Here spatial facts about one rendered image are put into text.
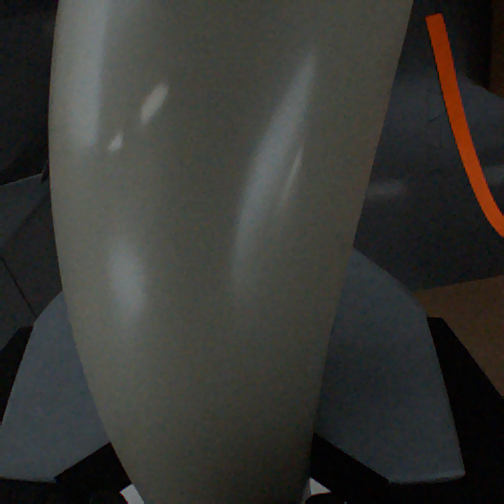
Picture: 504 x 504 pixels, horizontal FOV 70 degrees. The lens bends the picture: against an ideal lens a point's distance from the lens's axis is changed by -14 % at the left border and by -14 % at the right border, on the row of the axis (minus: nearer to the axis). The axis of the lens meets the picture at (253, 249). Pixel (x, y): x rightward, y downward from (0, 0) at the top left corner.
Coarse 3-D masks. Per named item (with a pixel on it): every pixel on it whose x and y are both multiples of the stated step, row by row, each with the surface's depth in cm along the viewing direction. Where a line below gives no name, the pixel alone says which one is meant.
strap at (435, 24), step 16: (432, 16) 79; (432, 32) 81; (448, 48) 83; (448, 64) 85; (448, 80) 87; (448, 96) 90; (448, 112) 92; (464, 128) 94; (464, 144) 97; (464, 160) 99; (480, 176) 102; (480, 192) 104; (496, 208) 107; (496, 224) 110
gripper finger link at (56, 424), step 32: (64, 320) 8; (32, 352) 7; (64, 352) 8; (32, 384) 7; (64, 384) 7; (32, 416) 6; (64, 416) 6; (96, 416) 6; (0, 448) 5; (32, 448) 6; (64, 448) 6; (96, 448) 6; (32, 480) 5; (64, 480) 5; (96, 480) 6; (128, 480) 6
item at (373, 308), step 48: (384, 288) 9; (336, 336) 8; (384, 336) 8; (336, 384) 7; (384, 384) 7; (432, 384) 7; (336, 432) 6; (384, 432) 6; (432, 432) 6; (336, 480) 6; (384, 480) 5; (432, 480) 5
